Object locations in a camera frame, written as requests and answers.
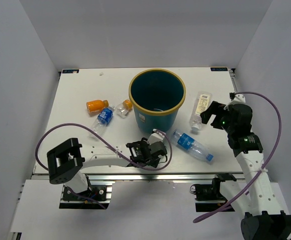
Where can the orange juice bottle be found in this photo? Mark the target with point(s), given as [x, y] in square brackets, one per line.
[96, 106]

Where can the blue corner sticker right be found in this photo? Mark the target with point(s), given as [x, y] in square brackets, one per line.
[219, 69]

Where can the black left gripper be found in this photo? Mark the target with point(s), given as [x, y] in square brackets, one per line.
[143, 142]

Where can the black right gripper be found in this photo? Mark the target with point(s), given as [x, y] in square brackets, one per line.
[214, 108]

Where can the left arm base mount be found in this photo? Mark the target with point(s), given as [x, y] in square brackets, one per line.
[96, 198]

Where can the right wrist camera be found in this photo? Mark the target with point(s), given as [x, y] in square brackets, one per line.
[235, 98]

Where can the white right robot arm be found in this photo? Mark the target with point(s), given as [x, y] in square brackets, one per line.
[263, 218]

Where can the blue corner sticker left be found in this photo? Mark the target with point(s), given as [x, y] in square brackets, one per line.
[70, 71]

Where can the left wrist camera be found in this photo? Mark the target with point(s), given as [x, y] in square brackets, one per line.
[155, 136]

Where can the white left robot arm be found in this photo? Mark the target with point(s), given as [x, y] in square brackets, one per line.
[66, 160]

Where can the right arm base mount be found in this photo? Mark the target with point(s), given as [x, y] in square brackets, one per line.
[208, 196]

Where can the blue corner sticker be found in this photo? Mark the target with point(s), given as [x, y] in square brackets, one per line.
[70, 71]
[219, 69]

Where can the blue label clear bottle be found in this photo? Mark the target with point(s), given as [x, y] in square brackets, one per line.
[103, 119]

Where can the clear white label bottle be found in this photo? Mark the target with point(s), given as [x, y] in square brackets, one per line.
[201, 104]

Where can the small yellow cap bottle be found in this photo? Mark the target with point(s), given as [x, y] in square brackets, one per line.
[124, 108]

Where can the teal plastic bin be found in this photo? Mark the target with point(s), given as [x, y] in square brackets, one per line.
[156, 95]

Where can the clear blue cap bottle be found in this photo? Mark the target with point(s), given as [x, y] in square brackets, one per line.
[190, 146]

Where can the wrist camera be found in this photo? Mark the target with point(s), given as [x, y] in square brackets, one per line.
[155, 136]
[235, 98]

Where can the aluminium rail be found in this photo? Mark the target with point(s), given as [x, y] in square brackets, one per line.
[151, 177]

